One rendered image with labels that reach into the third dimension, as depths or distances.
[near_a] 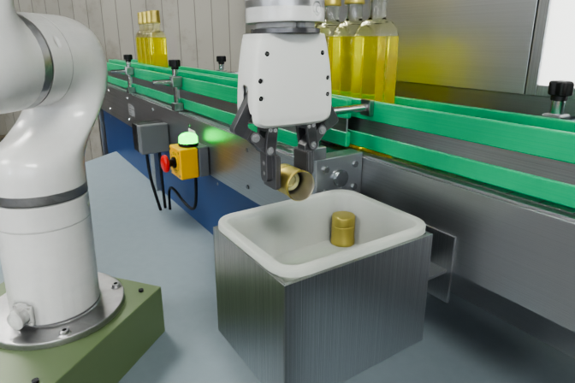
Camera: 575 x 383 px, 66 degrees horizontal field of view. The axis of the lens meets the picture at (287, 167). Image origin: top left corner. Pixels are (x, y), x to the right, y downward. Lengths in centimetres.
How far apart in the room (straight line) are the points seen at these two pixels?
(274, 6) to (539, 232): 38
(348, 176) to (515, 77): 29
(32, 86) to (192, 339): 46
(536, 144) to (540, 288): 16
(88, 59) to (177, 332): 46
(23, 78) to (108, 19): 345
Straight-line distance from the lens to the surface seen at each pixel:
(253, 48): 46
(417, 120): 66
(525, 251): 59
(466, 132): 62
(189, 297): 91
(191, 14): 361
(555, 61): 74
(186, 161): 101
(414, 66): 88
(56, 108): 69
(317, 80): 49
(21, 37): 60
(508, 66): 77
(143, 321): 76
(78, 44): 66
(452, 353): 80
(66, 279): 69
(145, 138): 126
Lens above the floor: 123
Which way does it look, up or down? 16 degrees down
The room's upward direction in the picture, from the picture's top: straight up
